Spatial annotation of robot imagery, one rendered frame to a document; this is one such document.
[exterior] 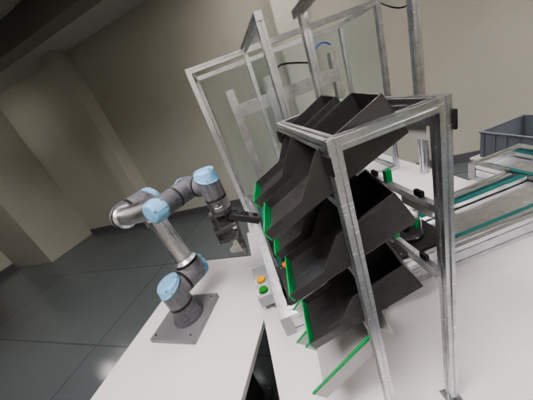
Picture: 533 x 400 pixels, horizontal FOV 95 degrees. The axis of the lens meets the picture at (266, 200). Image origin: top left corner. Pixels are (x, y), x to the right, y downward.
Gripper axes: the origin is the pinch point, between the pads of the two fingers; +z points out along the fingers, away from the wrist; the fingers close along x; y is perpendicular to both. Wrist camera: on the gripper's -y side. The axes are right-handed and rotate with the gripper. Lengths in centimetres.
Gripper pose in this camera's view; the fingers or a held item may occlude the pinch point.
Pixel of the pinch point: (247, 250)
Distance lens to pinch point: 96.7
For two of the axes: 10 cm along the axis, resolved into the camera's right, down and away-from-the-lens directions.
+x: 1.7, 3.6, -9.2
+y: -9.3, 3.6, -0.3
